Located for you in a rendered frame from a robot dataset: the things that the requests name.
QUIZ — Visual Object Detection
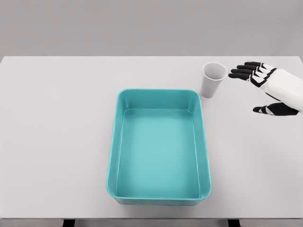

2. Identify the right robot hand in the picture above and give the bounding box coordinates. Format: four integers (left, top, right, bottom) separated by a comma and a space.
228, 61, 303, 116

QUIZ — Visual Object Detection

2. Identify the white paper cup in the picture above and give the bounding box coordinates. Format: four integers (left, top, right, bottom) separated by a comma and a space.
200, 62, 228, 98

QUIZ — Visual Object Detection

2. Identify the teal plastic basket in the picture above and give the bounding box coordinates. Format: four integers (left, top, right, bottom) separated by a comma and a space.
105, 88, 212, 206

